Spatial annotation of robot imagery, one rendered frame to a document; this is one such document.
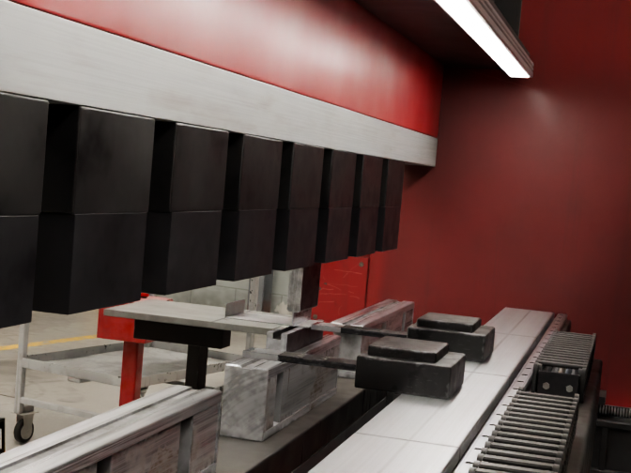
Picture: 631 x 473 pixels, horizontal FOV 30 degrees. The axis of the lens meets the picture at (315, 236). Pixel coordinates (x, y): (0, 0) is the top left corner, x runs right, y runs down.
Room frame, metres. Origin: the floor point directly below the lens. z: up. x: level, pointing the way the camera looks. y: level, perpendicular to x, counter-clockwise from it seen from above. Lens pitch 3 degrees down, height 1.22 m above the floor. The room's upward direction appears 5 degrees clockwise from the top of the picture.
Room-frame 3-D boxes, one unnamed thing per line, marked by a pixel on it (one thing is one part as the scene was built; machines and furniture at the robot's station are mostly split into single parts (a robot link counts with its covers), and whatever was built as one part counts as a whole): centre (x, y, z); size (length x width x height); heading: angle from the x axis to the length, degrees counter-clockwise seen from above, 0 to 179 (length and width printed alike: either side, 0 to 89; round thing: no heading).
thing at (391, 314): (2.28, -0.13, 0.92); 0.50 x 0.06 x 0.10; 165
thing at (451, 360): (1.40, -0.05, 1.01); 0.26 x 0.12 x 0.05; 75
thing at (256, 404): (1.70, 0.02, 0.92); 0.39 x 0.06 x 0.10; 165
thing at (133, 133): (1.00, 0.21, 1.18); 0.15 x 0.09 x 0.17; 165
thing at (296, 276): (1.75, 0.01, 1.05); 0.10 x 0.02 x 0.10; 165
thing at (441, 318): (1.70, -0.13, 1.01); 0.26 x 0.12 x 0.05; 75
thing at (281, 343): (1.73, 0.02, 0.99); 0.20 x 0.03 x 0.03; 165
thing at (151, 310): (1.79, 0.15, 1.00); 0.26 x 0.18 x 0.01; 75
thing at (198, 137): (1.19, 0.16, 1.18); 0.15 x 0.09 x 0.17; 165
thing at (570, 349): (1.45, -0.32, 1.02); 0.37 x 0.06 x 0.04; 165
